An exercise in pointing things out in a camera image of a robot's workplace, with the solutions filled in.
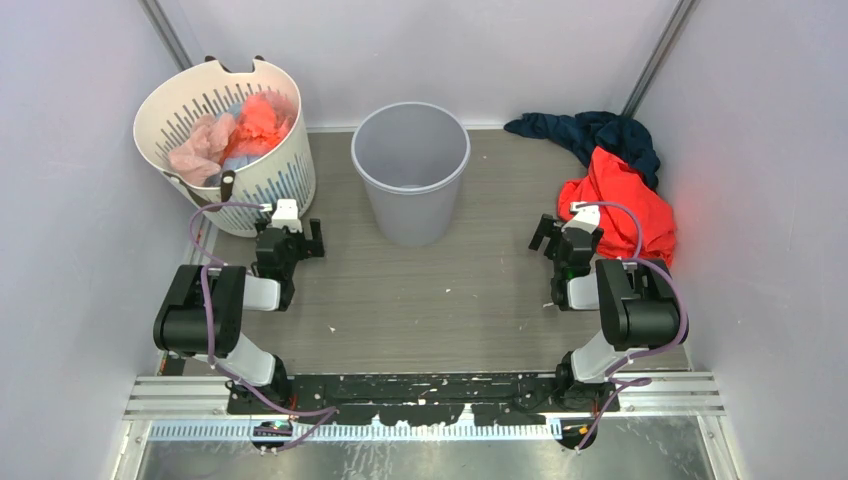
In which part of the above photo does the red plastic trash bag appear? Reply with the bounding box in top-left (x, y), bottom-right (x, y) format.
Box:
top-left (222, 90), bottom-right (299, 160)

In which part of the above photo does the grey plastic trash bin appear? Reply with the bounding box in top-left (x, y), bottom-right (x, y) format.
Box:
top-left (351, 102), bottom-right (471, 247)

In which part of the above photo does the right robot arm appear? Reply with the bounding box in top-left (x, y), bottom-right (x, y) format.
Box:
top-left (528, 210), bottom-right (688, 411)

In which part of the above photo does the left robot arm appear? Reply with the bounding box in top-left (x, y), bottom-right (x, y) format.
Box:
top-left (153, 218), bottom-right (325, 413)

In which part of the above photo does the white slotted laundry basket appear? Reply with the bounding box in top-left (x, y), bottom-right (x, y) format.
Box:
top-left (133, 57), bottom-right (317, 237)

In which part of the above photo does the red cloth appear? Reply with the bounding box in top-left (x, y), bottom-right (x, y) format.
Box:
top-left (557, 147), bottom-right (676, 266)

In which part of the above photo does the light blue plastic bag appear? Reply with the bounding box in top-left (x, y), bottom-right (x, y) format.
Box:
top-left (203, 130), bottom-right (269, 187)

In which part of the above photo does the pink plastic bag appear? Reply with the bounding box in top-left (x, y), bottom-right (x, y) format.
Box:
top-left (168, 113), bottom-right (236, 187)

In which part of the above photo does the navy blue cloth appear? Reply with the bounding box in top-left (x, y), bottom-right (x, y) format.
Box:
top-left (503, 111), bottom-right (661, 190)

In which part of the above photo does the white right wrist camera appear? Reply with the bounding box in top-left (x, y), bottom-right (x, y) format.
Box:
top-left (562, 202), bottom-right (601, 234)

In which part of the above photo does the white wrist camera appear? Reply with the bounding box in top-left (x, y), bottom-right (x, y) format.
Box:
top-left (270, 198), bottom-right (303, 233)
top-left (562, 202), bottom-right (601, 234)

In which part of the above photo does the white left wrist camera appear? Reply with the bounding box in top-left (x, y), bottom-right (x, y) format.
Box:
top-left (270, 198), bottom-right (303, 233)

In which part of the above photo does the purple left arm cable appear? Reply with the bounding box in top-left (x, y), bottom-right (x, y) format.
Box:
top-left (188, 201), bottom-right (339, 455)

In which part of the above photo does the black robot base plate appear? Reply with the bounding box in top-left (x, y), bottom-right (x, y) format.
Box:
top-left (227, 370), bottom-right (621, 429)

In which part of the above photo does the aluminium frame rail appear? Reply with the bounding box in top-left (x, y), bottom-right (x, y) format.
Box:
top-left (124, 371), bottom-right (726, 443)

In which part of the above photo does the left aluminium corner post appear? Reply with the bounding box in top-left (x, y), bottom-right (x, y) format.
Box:
top-left (139, 0), bottom-right (193, 71)

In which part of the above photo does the aluminium corner post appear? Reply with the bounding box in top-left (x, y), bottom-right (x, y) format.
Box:
top-left (621, 0), bottom-right (700, 118)
top-left (139, 0), bottom-right (193, 71)

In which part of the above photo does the right aluminium corner post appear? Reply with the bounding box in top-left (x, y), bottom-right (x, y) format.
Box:
top-left (621, 0), bottom-right (700, 118)

